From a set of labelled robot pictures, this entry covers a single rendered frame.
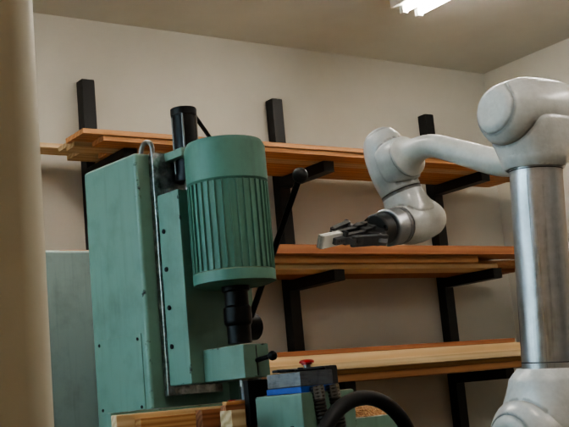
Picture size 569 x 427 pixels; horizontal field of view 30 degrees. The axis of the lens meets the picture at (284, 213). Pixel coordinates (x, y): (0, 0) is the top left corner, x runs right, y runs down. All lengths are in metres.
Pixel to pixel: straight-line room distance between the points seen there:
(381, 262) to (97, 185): 2.54
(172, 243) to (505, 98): 0.79
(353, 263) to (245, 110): 0.96
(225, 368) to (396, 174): 0.65
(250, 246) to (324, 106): 3.34
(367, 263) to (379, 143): 2.31
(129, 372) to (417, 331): 3.36
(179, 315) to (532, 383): 0.77
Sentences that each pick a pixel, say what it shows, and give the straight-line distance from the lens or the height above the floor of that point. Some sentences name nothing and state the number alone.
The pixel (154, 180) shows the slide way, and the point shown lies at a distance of 2.38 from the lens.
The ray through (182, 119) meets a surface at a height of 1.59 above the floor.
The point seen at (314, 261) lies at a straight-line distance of 4.64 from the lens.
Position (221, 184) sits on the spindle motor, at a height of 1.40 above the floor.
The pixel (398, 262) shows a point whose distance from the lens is 4.93.
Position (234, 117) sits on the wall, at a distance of 5.15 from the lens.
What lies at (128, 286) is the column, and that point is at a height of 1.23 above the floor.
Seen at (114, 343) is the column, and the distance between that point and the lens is 2.43.
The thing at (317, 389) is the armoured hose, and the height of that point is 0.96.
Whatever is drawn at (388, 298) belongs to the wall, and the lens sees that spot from 5.49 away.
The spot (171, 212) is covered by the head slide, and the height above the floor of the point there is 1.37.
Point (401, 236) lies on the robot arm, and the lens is 2.48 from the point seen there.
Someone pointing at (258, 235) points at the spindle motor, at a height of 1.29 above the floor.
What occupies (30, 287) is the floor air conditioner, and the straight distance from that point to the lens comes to 0.33.
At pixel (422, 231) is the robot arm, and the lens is 2.53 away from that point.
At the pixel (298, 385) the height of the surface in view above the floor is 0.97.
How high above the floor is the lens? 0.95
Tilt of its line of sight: 10 degrees up
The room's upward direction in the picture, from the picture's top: 5 degrees counter-clockwise
